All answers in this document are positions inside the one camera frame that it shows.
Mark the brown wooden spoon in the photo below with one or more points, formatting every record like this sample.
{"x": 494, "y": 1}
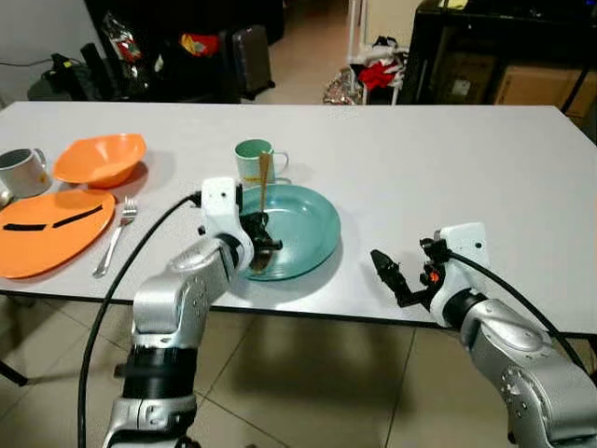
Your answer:
{"x": 264, "y": 182}

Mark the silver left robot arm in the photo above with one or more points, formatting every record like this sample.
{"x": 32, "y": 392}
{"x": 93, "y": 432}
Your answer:
{"x": 177, "y": 299}

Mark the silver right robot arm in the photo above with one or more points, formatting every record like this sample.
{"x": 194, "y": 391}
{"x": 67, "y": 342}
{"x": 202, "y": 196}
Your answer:
{"x": 532, "y": 364}

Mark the teal round plate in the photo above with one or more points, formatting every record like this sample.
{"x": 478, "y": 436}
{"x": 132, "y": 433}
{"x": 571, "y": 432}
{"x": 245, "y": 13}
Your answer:
{"x": 303, "y": 229}

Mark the green ceramic mug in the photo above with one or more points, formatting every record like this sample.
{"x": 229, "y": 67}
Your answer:
{"x": 247, "y": 163}

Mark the silver metal fork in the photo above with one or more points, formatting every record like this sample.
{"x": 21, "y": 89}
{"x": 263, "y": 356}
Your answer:
{"x": 114, "y": 238}

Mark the orange plastic bowl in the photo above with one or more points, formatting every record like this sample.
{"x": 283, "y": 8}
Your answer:
{"x": 98, "y": 159}

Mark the dark grey suitcase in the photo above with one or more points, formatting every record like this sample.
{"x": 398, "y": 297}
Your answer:
{"x": 252, "y": 61}

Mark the black chopstick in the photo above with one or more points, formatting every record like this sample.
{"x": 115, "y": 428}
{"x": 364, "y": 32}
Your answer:
{"x": 23, "y": 227}
{"x": 79, "y": 216}

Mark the red cloth bundle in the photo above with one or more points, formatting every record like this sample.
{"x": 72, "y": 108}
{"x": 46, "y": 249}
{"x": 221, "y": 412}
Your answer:
{"x": 376, "y": 75}

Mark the brown cardboard box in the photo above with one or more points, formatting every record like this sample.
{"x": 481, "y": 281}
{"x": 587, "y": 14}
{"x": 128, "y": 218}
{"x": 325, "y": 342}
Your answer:
{"x": 532, "y": 86}

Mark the red and yellow packet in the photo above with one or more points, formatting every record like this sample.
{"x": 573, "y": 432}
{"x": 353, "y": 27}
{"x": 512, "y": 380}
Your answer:
{"x": 199, "y": 44}

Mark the black cabinet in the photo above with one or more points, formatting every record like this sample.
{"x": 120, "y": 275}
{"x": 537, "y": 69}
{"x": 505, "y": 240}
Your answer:
{"x": 438, "y": 47}

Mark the orange round plate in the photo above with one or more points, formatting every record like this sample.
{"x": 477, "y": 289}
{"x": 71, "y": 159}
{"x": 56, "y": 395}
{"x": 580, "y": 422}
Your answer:
{"x": 42, "y": 250}

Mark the shiny snack bag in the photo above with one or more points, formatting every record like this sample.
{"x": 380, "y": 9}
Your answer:
{"x": 121, "y": 39}

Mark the grey ceramic mug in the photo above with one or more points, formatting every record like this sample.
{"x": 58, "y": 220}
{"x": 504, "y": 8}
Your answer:
{"x": 23, "y": 173}

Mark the black bag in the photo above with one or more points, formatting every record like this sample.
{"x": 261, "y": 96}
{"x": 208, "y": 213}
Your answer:
{"x": 65, "y": 79}

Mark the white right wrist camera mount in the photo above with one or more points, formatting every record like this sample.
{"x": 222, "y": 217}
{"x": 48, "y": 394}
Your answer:
{"x": 464, "y": 252}

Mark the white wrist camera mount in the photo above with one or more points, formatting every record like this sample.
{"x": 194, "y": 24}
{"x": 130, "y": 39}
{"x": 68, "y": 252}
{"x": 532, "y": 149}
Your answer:
{"x": 220, "y": 207}
{"x": 464, "y": 252}

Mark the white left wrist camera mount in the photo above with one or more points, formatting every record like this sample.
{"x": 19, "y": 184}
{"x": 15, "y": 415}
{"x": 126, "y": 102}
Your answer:
{"x": 220, "y": 207}

